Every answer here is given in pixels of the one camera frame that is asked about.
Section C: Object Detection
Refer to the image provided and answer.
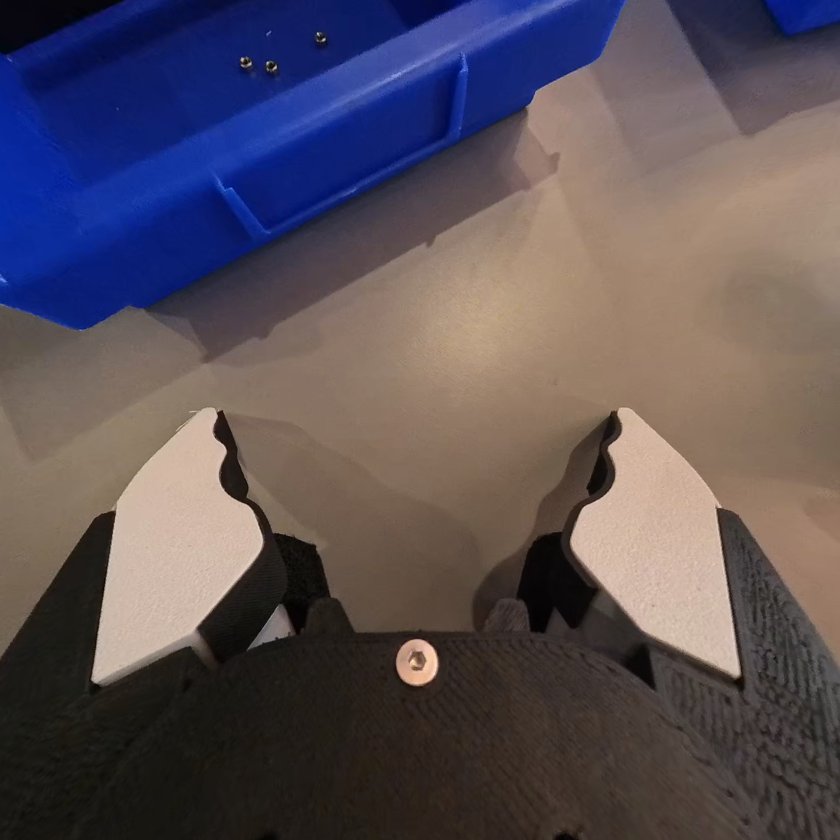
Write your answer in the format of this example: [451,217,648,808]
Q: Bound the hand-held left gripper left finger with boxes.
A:
[91,407,298,687]

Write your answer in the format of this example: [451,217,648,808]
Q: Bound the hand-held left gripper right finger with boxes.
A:
[550,407,744,682]

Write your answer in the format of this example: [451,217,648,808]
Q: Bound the blue plastic bin with label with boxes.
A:
[764,0,840,37]

